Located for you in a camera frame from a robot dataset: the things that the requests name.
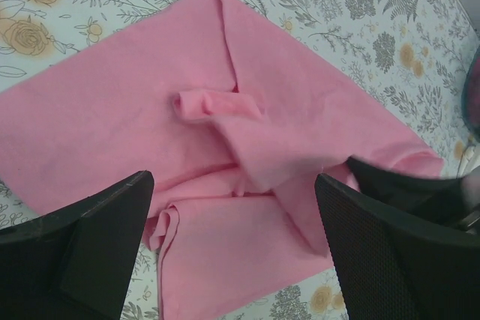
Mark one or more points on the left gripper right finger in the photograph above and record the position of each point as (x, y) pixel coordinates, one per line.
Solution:
(393, 265)

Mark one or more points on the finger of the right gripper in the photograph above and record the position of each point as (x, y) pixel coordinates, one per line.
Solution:
(440, 201)

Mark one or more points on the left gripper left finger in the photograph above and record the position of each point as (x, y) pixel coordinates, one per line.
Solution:
(76, 262)

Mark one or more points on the pink t shirt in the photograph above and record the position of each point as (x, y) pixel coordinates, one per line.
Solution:
(234, 118)

